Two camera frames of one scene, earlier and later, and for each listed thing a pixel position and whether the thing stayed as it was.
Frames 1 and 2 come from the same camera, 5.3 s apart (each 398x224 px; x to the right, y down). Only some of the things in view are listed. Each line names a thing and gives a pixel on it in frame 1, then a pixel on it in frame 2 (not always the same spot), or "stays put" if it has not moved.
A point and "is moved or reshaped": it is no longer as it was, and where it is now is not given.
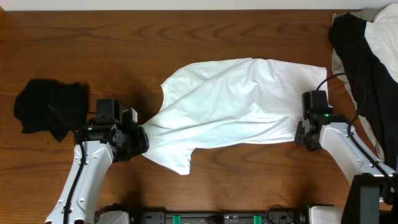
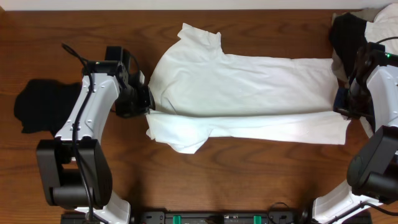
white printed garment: (381, 33) stays put
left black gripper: (142, 140) → (146, 100)
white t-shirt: (229, 102) is moved or reshaped
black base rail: (221, 217) stays put
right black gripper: (300, 137) → (340, 106)
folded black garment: (53, 106) stays put
